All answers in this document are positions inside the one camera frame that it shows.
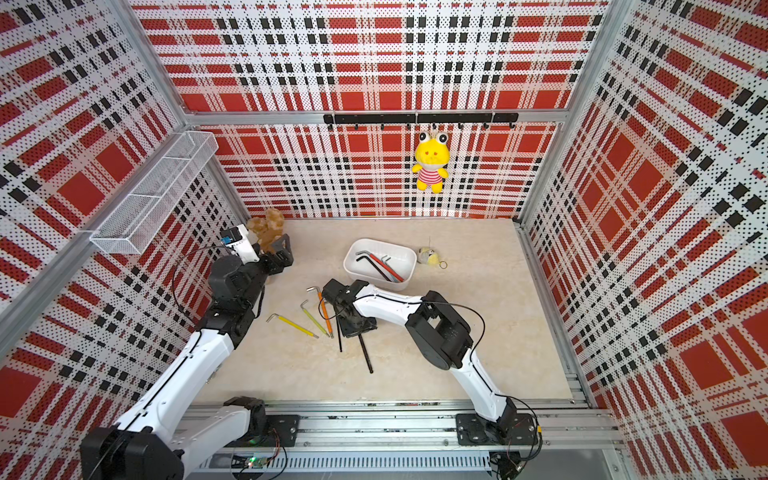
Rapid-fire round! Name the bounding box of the white wire mesh basket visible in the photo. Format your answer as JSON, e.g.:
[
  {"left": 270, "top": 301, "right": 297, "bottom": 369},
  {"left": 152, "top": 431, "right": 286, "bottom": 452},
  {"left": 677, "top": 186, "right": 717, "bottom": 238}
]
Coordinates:
[{"left": 90, "top": 130, "right": 216, "bottom": 255}]

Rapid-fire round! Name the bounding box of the white plastic storage box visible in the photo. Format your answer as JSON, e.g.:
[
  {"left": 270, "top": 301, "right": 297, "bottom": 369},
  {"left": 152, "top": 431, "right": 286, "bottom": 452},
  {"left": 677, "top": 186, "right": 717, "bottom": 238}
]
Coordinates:
[{"left": 343, "top": 238, "right": 417, "bottom": 292}]

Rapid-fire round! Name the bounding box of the thin black hex key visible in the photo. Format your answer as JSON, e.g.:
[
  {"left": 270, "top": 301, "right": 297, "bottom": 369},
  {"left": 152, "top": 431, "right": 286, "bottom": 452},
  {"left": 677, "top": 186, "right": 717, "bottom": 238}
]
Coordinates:
[{"left": 335, "top": 318, "right": 343, "bottom": 353}]

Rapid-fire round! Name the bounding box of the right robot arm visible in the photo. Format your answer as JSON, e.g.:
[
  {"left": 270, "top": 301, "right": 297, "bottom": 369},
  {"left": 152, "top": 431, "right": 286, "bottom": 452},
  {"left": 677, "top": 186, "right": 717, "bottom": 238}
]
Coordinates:
[{"left": 322, "top": 279, "right": 542, "bottom": 450}]

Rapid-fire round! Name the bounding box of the long black hex key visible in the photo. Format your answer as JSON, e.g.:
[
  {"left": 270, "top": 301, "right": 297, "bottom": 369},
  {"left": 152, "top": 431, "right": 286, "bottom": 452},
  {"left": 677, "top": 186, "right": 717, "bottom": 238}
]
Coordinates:
[{"left": 357, "top": 334, "right": 374, "bottom": 374}]

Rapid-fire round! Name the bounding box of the red hex key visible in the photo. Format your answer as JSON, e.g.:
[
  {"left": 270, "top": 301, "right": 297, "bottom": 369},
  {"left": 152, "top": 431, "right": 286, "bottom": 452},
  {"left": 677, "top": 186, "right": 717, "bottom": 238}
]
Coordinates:
[{"left": 368, "top": 253, "right": 404, "bottom": 283}]

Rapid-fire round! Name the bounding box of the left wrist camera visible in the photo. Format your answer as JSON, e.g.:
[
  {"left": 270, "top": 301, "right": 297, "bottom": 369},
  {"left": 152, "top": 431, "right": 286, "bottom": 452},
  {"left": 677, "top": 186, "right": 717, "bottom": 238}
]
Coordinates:
[{"left": 220, "top": 224, "right": 259, "bottom": 264}]

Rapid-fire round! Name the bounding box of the black hook rail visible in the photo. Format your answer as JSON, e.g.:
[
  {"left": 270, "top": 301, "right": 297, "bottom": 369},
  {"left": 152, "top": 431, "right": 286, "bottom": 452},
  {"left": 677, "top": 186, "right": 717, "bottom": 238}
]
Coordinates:
[{"left": 323, "top": 112, "right": 520, "bottom": 128}]

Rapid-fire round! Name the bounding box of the green circuit board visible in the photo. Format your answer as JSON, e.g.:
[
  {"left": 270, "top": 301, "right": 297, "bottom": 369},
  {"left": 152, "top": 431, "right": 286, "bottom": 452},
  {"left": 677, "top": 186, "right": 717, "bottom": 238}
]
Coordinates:
[{"left": 231, "top": 455, "right": 272, "bottom": 471}]

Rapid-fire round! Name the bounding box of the green hex key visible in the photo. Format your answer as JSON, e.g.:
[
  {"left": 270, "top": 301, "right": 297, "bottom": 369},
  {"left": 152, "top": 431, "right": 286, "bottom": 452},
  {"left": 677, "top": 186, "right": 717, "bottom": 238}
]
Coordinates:
[{"left": 300, "top": 300, "right": 333, "bottom": 338}]

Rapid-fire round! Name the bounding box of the yellow hex key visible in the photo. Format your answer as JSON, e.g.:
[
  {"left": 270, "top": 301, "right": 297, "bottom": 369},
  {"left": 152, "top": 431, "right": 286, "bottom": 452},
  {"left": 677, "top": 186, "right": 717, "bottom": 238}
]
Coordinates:
[{"left": 266, "top": 313, "right": 319, "bottom": 339}]

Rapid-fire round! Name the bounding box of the orange hex key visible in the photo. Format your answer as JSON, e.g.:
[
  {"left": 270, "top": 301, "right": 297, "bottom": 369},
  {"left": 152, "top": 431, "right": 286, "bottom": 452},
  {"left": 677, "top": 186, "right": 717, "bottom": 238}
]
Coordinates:
[{"left": 306, "top": 286, "right": 334, "bottom": 338}]

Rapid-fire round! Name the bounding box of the small yellow keychain toy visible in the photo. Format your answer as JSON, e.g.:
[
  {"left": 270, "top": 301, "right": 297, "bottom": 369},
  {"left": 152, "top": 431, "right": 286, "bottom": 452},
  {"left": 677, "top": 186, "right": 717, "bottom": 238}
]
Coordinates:
[{"left": 417, "top": 247, "right": 448, "bottom": 269}]

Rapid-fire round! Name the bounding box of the yellow frog plush toy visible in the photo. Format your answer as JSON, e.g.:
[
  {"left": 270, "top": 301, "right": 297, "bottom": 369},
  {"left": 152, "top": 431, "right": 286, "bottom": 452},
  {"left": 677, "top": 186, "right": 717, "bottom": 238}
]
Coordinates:
[{"left": 412, "top": 132, "right": 450, "bottom": 194}]

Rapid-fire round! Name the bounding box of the brown teddy bear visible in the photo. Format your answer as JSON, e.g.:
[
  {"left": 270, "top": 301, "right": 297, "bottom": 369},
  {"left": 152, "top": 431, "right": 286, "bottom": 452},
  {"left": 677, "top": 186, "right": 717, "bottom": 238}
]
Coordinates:
[{"left": 246, "top": 208, "right": 285, "bottom": 253}]

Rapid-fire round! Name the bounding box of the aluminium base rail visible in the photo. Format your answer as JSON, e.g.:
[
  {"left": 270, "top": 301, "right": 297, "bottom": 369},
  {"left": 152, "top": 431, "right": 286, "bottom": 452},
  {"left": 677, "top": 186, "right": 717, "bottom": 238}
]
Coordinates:
[{"left": 192, "top": 400, "right": 633, "bottom": 479}]

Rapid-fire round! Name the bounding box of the black medium hex key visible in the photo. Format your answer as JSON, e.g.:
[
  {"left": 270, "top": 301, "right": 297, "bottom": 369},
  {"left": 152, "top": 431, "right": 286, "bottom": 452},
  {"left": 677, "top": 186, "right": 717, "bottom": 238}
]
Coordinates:
[{"left": 355, "top": 253, "right": 391, "bottom": 281}]

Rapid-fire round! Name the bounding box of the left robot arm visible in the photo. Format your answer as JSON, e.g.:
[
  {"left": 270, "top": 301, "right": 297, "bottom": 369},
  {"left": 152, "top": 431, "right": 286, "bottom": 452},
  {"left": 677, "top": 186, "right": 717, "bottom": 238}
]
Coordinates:
[{"left": 80, "top": 225, "right": 293, "bottom": 479}]

